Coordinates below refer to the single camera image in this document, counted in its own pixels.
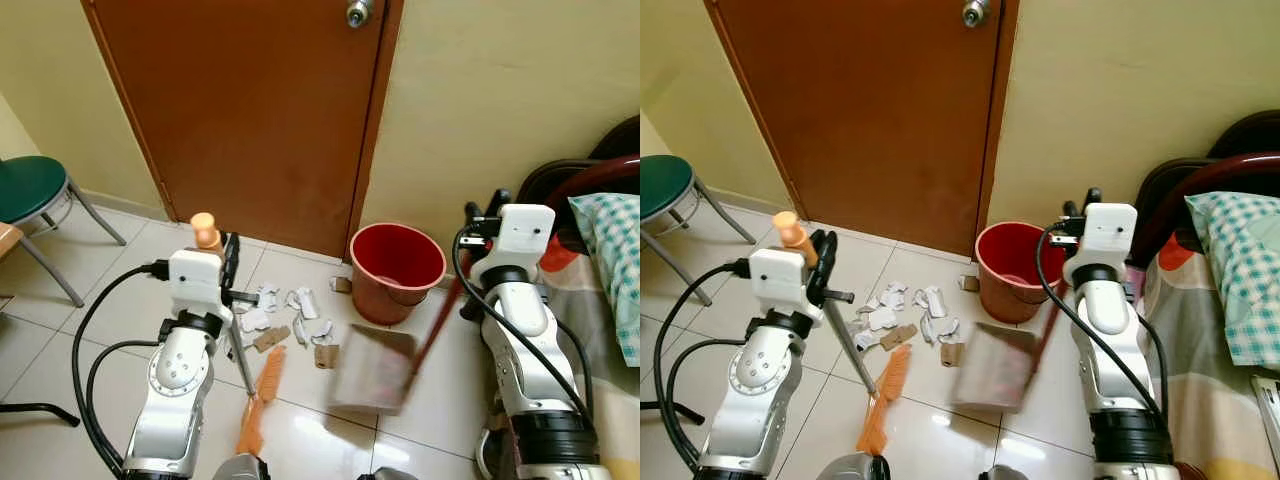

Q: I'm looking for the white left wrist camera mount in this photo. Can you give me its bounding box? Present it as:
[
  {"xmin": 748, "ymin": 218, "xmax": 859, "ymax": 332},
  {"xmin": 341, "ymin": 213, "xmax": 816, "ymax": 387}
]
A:
[
  {"xmin": 748, "ymin": 247, "xmax": 813, "ymax": 320},
  {"xmin": 167, "ymin": 249, "xmax": 224, "ymax": 317}
]

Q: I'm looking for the grey left robot foot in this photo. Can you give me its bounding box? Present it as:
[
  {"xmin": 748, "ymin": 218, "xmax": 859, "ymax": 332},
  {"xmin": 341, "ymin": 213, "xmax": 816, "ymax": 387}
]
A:
[
  {"xmin": 817, "ymin": 452, "xmax": 892, "ymax": 480},
  {"xmin": 211, "ymin": 452, "xmax": 272, "ymax": 480}
]

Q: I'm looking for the grey dustpan with red handle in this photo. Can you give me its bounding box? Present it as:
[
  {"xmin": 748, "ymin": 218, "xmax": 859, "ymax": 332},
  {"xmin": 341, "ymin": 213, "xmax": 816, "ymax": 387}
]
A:
[
  {"xmin": 328, "ymin": 276, "xmax": 468, "ymax": 417},
  {"xmin": 949, "ymin": 288, "xmax": 1065, "ymax": 414}
]

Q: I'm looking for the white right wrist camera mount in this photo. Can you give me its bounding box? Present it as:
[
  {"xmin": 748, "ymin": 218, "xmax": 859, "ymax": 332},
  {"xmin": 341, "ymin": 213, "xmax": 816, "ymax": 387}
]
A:
[
  {"xmin": 496, "ymin": 203, "xmax": 557, "ymax": 270},
  {"xmin": 1077, "ymin": 202, "xmax": 1139, "ymax": 270}
]

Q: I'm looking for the brown wooden door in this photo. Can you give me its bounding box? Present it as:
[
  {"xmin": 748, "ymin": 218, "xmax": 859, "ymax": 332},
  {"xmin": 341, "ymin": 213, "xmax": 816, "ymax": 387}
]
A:
[
  {"xmin": 81, "ymin": 0, "xmax": 407, "ymax": 263},
  {"xmin": 702, "ymin": 0, "xmax": 1022, "ymax": 258}
]

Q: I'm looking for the short black left arm cable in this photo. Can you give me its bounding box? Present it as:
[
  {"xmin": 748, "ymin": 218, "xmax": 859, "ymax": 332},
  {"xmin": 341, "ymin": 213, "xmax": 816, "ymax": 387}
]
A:
[
  {"xmin": 84, "ymin": 339, "xmax": 163, "ymax": 451},
  {"xmin": 664, "ymin": 339, "xmax": 743, "ymax": 451}
]

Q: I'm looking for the teal checked pillow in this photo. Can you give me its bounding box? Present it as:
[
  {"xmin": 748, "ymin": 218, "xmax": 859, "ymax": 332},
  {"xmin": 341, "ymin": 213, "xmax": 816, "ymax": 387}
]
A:
[
  {"xmin": 567, "ymin": 192, "xmax": 641, "ymax": 368},
  {"xmin": 1184, "ymin": 189, "xmax": 1280, "ymax": 372}
]

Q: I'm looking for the green stool with metal legs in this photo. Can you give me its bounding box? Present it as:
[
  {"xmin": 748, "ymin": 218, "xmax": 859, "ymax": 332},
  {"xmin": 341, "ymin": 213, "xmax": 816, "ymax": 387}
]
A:
[
  {"xmin": 640, "ymin": 154, "xmax": 759, "ymax": 307},
  {"xmin": 0, "ymin": 155, "xmax": 129, "ymax": 309}
]

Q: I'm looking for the long black left arm cable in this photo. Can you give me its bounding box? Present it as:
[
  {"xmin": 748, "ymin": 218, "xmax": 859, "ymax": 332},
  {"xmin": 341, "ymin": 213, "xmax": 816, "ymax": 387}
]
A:
[
  {"xmin": 71, "ymin": 261, "xmax": 173, "ymax": 473},
  {"xmin": 652, "ymin": 258, "xmax": 753, "ymax": 473}
]

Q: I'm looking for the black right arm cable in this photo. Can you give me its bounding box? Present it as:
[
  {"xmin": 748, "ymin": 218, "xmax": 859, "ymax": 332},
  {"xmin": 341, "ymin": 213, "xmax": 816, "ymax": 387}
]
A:
[
  {"xmin": 451, "ymin": 227, "xmax": 593, "ymax": 421},
  {"xmin": 1034, "ymin": 224, "xmax": 1169, "ymax": 413}
]

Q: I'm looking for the black furniture leg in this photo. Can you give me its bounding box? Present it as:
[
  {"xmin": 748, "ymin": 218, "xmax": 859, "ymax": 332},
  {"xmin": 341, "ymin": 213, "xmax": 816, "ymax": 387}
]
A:
[
  {"xmin": 0, "ymin": 402, "xmax": 82, "ymax": 428},
  {"xmin": 640, "ymin": 399, "xmax": 693, "ymax": 427}
]

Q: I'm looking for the red plastic bucket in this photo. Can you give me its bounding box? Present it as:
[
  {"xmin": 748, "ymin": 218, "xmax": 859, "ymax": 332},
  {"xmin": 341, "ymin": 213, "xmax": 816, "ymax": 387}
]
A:
[
  {"xmin": 348, "ymin": 222, "xmax": 448, "ymax": 327},
  {"xmin": 974, "ymin": 221, "xmax": 1068, "ymax": 325}
]

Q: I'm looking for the orange cushion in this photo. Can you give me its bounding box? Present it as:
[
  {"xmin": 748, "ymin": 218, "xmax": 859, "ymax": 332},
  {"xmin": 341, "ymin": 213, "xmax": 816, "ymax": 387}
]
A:
[
  {"xmin": 1159, "ymin": 231, "xmax": 1197, "ymax": 272},
  {"xmin": 539, "ymin": 234, "xmax": 582, "ymax": 274}
]

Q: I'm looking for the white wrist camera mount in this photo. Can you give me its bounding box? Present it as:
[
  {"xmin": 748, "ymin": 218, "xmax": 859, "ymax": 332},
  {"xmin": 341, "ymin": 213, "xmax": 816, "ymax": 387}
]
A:
[
  {"xmin": 496, "ymin": 203, "xmax": 557, "ymax": 270},
  {"xmin": 167, "ymin": 249, "xmax": 224, "ymax": 317},
  {"xmin": 1077, "ymin": 202, "xmax": 1139, "ymax": 270},
  {"xmin": 748, "ymin": 247, "xmax": 813, "ymax": 320}
]

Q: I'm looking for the bed with patterned sheet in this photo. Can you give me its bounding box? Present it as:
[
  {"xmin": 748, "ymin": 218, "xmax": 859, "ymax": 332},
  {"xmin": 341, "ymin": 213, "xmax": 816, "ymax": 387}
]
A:
[
  {"xmin": 538, "ymin": 245, "xmax": 641, "ymax": 480},
  {"xmin": 1138, "ymin": 245, "xmax": 1280, "ymax": 480}
]

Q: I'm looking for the orange broom with metal stick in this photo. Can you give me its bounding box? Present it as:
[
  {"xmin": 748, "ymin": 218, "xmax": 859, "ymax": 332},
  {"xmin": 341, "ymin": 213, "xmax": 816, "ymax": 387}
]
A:
[
  {"xmin": 771, "ymin": 209, "xmax": 914, "ymax": 457},
  {"xmin": 189, "ymin": 211, "xmax": 288, "ymax": 457}
]

